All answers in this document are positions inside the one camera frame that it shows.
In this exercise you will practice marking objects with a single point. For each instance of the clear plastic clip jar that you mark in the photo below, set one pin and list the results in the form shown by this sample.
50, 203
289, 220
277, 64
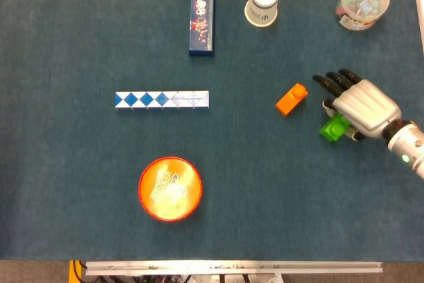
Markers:
362, 3

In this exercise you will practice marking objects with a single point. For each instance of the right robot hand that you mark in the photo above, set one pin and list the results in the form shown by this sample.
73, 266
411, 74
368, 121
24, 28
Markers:
367, 107

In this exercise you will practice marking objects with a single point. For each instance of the white green product box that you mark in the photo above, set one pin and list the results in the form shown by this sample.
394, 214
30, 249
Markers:
420, 14

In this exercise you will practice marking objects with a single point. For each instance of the yellow frame part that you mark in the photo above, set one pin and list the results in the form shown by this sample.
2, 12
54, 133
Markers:
72, 271

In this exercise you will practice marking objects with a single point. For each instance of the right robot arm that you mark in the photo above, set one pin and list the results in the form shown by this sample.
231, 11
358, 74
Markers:
409, 144

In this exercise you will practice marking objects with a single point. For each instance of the orange instant noodle cup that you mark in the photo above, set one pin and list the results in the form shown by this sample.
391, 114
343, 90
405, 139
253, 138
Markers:
170, 188

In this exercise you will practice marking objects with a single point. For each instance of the dark blue rectangular box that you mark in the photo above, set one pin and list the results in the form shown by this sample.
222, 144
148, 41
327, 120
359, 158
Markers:
201, 18

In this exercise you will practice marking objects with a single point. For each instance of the green toy brick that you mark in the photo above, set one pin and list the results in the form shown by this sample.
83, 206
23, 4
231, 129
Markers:
333, 129

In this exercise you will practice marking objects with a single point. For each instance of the aluminium rail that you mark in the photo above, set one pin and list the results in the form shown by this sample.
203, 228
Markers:
232, 267

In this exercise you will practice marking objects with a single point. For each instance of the blue table cloth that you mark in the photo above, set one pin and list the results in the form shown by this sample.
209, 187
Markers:
83, 163

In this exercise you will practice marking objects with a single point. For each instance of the orange toy brick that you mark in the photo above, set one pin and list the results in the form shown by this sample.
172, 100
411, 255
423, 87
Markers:
289, 101

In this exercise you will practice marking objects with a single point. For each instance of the blue white snake puzzle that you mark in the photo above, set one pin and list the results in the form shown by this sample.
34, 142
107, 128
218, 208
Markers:
162, 100

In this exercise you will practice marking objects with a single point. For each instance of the white paper cup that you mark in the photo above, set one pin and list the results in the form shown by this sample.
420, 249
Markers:
262, 4

